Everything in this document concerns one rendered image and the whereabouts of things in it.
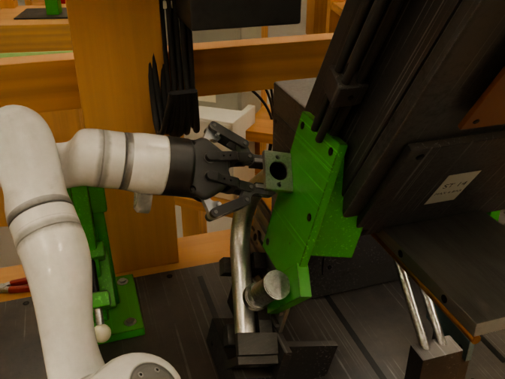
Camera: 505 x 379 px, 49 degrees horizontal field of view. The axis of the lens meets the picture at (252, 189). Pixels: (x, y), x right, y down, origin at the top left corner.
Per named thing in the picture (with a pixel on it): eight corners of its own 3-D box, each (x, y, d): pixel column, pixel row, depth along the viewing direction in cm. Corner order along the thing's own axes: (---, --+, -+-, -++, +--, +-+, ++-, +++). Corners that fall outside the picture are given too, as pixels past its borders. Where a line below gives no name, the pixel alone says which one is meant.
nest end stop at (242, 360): (264, 368, 81) (278, 364, 77) (225, 369, 78) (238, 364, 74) (263, 360, 81) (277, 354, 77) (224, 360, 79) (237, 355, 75)
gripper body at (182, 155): (164, 187, 65) (239, 194, 69) (164, 121, 68) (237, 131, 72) (149, 205, 72) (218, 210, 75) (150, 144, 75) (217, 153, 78)
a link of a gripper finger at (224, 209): (202, 215, 72) (238, 195, 75) (210, 227, 72) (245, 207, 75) (210, 209, 69) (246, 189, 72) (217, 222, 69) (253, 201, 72)
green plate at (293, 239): (344, 294, 75) (399, 151, 67) (289, 294, 72) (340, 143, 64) (310, 248, 85) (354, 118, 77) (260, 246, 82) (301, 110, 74)
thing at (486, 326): (589, 315, 64) (597, 294, 63) (470, 346, 60) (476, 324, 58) (406, 171, 97) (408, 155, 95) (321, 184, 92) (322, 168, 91)
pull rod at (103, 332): (113, 344, 83) (108, 314, 81) (94, 348, 83) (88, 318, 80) (110, 320, 88) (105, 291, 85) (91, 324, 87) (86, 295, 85)
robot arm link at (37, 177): (40, 91, 63) (83, 194, 58) (35, 137, 69) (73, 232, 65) (-26, 99, 59) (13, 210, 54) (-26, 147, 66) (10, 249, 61)
